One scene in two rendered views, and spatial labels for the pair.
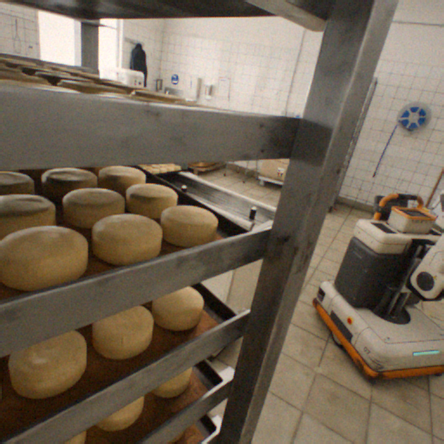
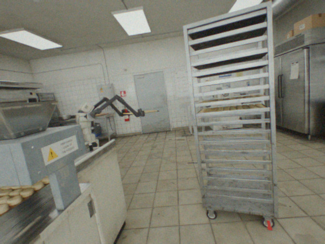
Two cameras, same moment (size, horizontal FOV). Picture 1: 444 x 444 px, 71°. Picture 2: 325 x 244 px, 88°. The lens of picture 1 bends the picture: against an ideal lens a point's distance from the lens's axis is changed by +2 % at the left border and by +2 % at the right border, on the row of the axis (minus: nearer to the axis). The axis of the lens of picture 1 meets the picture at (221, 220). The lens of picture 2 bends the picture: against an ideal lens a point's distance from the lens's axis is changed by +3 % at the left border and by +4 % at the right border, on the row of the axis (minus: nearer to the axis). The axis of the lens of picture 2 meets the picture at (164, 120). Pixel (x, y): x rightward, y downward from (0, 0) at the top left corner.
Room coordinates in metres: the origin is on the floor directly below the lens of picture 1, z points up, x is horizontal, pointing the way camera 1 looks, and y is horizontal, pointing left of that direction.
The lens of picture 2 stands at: (1.37, 1.58, 1.28)
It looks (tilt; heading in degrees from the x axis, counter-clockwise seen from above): 9 degrees down; 249
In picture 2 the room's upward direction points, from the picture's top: 8 degrees counter-clockwise
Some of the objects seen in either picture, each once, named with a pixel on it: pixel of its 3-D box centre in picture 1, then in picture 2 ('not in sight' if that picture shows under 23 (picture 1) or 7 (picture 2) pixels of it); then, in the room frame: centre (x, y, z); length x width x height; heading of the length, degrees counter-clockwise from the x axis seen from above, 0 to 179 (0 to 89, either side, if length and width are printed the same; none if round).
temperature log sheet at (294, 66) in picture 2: not in sight; (294, 70); (-2.30, -0.57, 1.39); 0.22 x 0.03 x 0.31; 64
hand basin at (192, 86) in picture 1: (171, 104); not in sight; (6.27, 1.36, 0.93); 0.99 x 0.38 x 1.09; 64
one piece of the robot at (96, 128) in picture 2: not in sight; (93, 126); (1.45, -1.27, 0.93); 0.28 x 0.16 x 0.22; 109
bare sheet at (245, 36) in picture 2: not in sight; (226, 40); (0.17, 0.32, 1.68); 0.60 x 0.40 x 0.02; 136
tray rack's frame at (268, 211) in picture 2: not in sight; (230, 121); (0.17, 0.31, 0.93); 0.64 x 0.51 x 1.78; 136
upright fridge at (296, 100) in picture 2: not in sight; (301, 87); (-2.87, -0.77, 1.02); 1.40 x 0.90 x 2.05; 64
